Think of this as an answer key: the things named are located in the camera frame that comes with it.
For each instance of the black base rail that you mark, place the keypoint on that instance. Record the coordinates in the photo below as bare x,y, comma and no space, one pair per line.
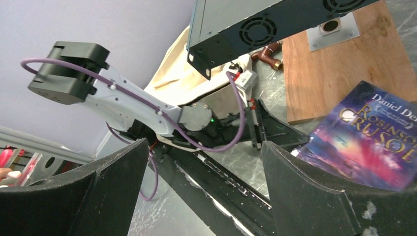
227,191

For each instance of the dark purple paperback book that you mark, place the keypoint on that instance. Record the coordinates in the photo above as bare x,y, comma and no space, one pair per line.
370,138

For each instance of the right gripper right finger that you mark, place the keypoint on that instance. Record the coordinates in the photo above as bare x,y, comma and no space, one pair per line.
307,201

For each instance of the brown pipe tee fitting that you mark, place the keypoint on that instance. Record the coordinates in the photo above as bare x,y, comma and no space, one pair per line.
266,56

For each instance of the cream canvas backpack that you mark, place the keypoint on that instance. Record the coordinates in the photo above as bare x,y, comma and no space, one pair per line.
210,110

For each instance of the dark grey network switch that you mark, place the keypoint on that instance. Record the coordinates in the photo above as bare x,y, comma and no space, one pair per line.
222,30

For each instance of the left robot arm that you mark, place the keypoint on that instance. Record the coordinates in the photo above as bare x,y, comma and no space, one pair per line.
78,73

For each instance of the grey metal mounting plate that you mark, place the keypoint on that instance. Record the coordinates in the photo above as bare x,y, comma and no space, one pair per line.
332,32

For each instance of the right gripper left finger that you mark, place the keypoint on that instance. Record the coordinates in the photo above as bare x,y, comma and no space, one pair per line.
96,199

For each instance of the wooden board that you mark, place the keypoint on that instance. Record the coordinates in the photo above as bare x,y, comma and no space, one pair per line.
316,81

